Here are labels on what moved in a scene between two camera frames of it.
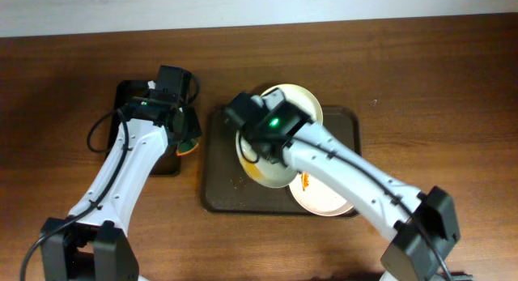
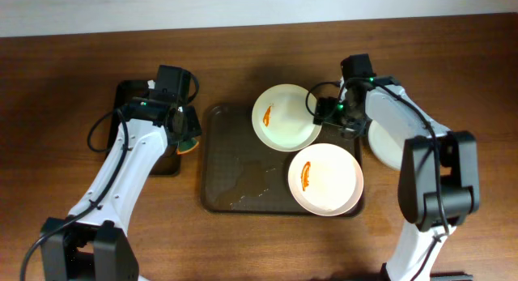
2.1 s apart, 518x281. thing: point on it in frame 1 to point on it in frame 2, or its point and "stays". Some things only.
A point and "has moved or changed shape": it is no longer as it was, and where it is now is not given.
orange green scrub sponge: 186,146 stays
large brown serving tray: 227,188 stays
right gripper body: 241,112 to 324,111
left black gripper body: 189,125 stays
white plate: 262,170 to 385,146
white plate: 303,100 has moved or changed shape
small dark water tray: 125,91 stays
